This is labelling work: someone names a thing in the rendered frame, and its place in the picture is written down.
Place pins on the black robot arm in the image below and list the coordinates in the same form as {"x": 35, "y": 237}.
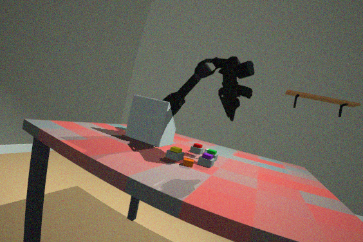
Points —
{"x": 231, "y": 68}

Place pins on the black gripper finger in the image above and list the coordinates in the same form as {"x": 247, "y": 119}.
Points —
{"x": 234, "y": 107}
{"x": 227, "y": 103}

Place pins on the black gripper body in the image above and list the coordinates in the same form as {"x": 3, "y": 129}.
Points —
{"x": 228, "y": 89}

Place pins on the red button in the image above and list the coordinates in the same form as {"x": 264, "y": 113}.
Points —
{"x": 197, "y": 148}

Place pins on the orange block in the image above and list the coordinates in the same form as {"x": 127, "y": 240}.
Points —
{"x": 188, "y": 162}

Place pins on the green button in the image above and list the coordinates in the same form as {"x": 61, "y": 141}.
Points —
{"x": 214, "y": 152}

